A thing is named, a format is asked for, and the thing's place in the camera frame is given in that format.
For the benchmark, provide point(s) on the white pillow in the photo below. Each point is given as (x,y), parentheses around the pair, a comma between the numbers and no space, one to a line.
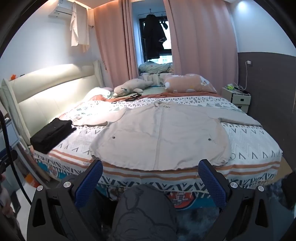
(99,92)

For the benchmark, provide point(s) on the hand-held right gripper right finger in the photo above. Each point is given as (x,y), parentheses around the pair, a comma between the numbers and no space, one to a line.
(211,185)

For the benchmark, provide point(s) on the black hanging coat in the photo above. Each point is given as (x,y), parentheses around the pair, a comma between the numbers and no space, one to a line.
(152,37)

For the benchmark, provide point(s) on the black folded clothes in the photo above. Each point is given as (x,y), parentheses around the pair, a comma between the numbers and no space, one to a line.
(52,134)

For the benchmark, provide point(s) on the person's left hand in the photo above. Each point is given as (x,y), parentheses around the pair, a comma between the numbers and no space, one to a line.
(5,201)

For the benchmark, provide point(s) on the cream padded headboard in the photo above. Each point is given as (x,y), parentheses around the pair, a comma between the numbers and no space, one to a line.
(46,92)

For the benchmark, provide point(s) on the pale framed panel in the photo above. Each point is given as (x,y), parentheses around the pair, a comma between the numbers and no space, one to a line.
(10,136)

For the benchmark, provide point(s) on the small orange toy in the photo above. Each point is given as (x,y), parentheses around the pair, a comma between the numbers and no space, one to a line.
(13,76)

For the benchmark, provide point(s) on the blue fuzzy rug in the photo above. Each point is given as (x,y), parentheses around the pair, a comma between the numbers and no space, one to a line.
(196,220)

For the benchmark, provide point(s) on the patterned bedspread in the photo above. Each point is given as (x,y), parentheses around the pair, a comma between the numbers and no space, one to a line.
(249,143)

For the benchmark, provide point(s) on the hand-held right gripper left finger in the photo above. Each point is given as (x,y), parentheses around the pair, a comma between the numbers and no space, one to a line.
(89,183)

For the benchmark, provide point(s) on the white hanging shirt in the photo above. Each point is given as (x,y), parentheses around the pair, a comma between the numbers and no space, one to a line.
(78,27)

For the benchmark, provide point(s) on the pale floral quilt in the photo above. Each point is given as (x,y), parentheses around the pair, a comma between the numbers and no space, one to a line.
(152,67)

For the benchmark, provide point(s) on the grey plush toy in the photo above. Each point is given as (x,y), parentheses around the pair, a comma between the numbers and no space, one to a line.
(129,87)

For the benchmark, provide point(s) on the white wall charger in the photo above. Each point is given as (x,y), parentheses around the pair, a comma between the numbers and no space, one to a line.
(249,62)

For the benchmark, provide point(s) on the peach printed pillow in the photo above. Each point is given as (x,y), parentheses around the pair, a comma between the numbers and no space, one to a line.
(187,83)

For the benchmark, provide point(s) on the small dark hanging garment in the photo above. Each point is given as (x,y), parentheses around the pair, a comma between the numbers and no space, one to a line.
(164,24)

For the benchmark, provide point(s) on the white air conditioner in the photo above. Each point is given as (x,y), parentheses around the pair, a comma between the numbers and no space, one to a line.
(62,9)

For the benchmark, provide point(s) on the white nightstand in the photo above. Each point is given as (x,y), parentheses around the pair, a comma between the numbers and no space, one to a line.
(240,99)

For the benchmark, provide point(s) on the balcony window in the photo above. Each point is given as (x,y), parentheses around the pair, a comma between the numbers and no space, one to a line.
(167,47)

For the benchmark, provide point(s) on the beige jacket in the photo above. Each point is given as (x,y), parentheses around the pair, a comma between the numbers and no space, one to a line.
(161,134)

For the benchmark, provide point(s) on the pink curtain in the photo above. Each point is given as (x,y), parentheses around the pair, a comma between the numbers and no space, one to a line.
(111,46)
(201,41)

